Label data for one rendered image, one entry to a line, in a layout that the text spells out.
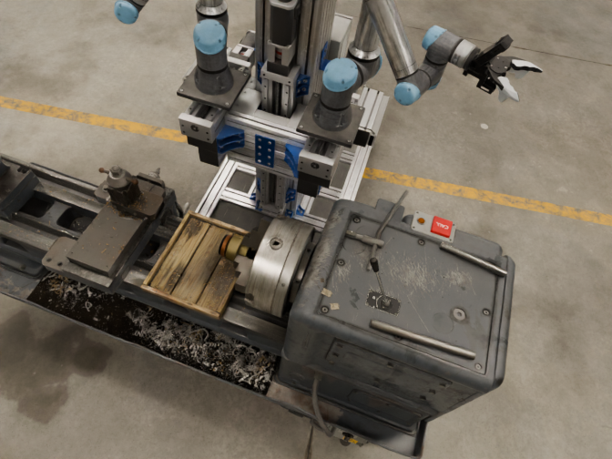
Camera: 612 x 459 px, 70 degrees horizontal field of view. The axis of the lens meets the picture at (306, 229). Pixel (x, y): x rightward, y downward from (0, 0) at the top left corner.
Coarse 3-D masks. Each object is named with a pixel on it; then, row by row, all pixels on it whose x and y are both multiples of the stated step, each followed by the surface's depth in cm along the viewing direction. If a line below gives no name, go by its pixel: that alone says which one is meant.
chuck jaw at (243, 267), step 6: (240, 258) 142; (246, 258) 142; (234, 264) 142; (240, 264) 140; (246, 264) 140; (240, 270) 139; (246, 270) 139; (240, 276) 137; (246, 276) 138; (240, 282) 136; (246, 282) 136; (240, 288) 136; (246, 294) 135; (252, 300) 136
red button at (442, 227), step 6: (438, 222) 137; (444, 222) 137; (450, 222) 137; (432, 228) 136; (438, 228) 136; (444, 228) 136; (450, 228) 136; (438, 234) 136; (444, 234) 135; (450, 234) 135
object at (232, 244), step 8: (224, 240) 143; (232, 240) 143; (240, 240) 143; (224, 248) 143; (232, 248) 142; (240, 248) 143; (248, 248) 143; (224, 256) 146; (232, 256) 143; (248, 256) 148
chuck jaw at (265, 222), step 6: (264, 216) 143; (264, 222) 140; (258, 228) 144; (264, 228) 140; (246, 234) 144; (252, 234) 142; (258, 234) 141; (246, 240) 143; (252, 240) 142; (258, 240) 142; (252, 246) 143; (258, 246) 142
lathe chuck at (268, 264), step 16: (272, 224) 135; (288, 224) 137; (288, 240) 132; (256, 256) 130; (272, 256) 129; (256, 272) 130; (272, 272) 129; (256, 288) 131; (272, 288) 130; (256, 304) 136
